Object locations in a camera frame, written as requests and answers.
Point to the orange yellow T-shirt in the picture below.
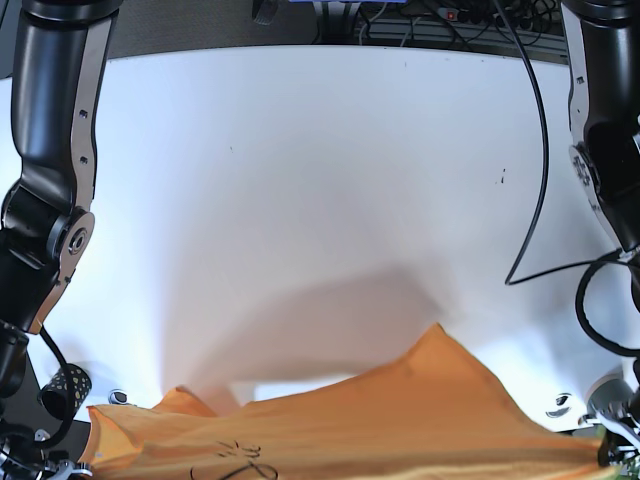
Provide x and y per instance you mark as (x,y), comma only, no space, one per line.
(434,413)

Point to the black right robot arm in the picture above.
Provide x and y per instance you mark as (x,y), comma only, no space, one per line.
(60,56)

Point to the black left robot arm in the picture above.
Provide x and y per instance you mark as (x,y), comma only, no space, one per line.
(602,40)

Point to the left silver table grommet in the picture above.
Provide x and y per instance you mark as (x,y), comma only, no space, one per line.
(119,397)

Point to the silver table grommet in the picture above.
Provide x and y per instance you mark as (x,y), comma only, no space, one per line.
(119,397)
(562,405)

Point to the right silver table grommet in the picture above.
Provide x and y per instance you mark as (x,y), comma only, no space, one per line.
(562,405)

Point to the black dotted cup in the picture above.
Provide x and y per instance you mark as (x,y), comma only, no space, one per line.
(55,398)

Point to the grey plant pot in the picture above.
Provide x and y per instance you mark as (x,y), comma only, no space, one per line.
(611,396)

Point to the green potted plant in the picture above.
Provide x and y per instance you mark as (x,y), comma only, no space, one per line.
(616,451)

